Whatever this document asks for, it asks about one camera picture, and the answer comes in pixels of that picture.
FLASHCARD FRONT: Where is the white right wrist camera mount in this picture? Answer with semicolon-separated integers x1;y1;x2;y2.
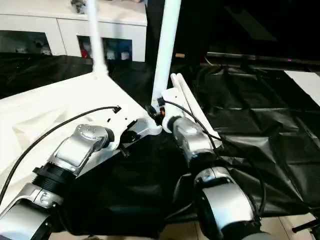
158;87;187;133

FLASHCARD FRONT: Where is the black mat cloth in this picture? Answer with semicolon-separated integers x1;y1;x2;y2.
0;51;320;237

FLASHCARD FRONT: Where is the white sideboard cabinet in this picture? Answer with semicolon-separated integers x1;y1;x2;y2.
0;0;148;62

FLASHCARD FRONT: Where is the white plastic table top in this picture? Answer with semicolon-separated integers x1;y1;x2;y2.
0;71;163;208

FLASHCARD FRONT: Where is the black left wrist camera cable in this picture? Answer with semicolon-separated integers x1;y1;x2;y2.
0;106;122;198

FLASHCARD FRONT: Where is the white flat board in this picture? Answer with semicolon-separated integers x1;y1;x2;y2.
283;69;320;101

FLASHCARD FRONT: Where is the white plastic table leg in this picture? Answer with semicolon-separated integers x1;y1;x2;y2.
176;73;223;148
150;0;182;111
86;0;110;76
170;73;213;141

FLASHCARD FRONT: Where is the black tripod leg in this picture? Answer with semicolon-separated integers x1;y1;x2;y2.
292;218;320;232

